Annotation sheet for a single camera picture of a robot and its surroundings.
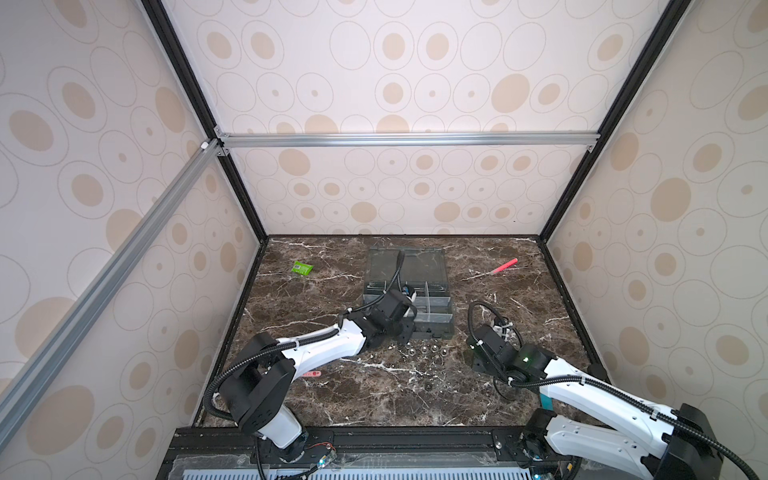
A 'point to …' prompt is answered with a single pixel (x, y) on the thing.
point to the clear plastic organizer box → (424, 271)
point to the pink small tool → (312, 373)
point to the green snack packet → (302, 268)
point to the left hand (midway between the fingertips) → (416, 319)
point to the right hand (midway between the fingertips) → (479, 356)
